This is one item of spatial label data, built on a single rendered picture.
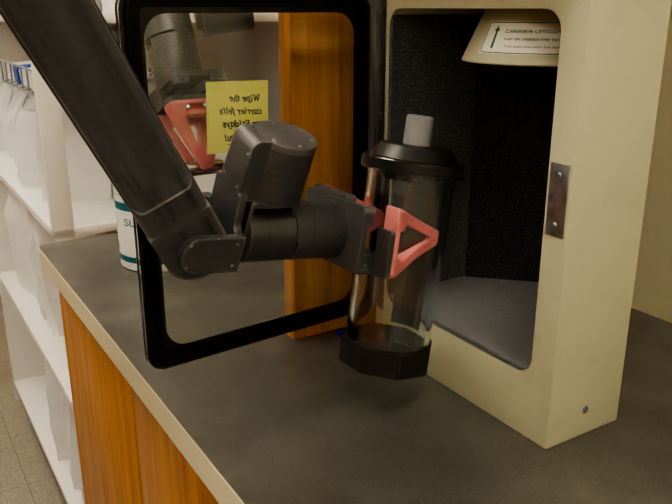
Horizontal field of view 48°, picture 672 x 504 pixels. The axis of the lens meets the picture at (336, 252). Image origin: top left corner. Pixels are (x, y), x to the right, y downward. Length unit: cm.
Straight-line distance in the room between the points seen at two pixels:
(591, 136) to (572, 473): 32
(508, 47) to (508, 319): 32
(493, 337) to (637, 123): 28
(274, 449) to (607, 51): 50
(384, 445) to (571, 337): 22
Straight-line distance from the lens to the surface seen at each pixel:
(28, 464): 264
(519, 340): 87
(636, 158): 78
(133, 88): 56
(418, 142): 77
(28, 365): 299
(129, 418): 121
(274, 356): 99
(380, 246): 71
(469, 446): 81
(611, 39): 73
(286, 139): 65
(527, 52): 79
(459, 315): 92
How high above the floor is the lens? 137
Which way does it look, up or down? 18 degrees down
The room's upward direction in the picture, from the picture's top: straight up
